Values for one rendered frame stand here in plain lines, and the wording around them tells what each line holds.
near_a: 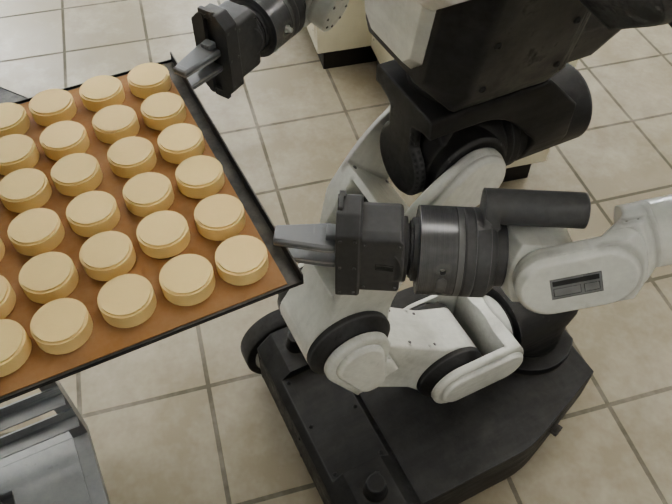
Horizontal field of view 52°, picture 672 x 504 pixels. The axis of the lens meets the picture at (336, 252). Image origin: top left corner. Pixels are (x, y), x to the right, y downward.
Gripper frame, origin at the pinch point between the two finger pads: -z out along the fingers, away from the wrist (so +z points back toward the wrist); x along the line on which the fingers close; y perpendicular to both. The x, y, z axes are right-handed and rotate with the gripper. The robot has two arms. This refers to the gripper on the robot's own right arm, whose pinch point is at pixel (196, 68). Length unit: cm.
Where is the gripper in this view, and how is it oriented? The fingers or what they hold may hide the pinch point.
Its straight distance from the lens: 91.0
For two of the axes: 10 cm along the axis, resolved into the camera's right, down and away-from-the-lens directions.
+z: 5.5, -6.4, 5.3
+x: 0.0, -6.4, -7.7
